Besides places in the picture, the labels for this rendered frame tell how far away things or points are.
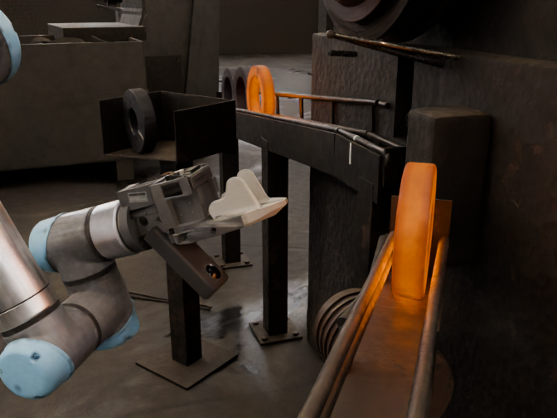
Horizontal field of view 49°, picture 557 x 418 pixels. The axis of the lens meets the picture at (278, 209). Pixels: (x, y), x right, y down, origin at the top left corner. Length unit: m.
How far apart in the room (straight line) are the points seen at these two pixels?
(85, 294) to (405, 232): 0.44
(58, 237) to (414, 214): 0.47
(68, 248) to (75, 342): 0.13
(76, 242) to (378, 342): 0.42
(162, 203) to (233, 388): 0.97
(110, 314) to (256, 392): 0.84
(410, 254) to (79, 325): 0.41
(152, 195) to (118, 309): 0.19
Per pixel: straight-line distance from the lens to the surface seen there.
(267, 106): 1.74
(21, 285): 0.77
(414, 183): 0.65
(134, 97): 1.51
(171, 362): 1.76
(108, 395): 1.69
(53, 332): 0.78
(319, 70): 1.55
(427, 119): 0.91
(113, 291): 0.87
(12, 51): 0.92
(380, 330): 0.64
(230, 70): 2.14
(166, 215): 0.76
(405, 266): 0.65
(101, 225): 0.81
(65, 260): 0.86
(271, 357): 1.77
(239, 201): 0.73
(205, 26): 4.01
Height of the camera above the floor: 0.95
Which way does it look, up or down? 19 degrees down
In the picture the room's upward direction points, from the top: straight up
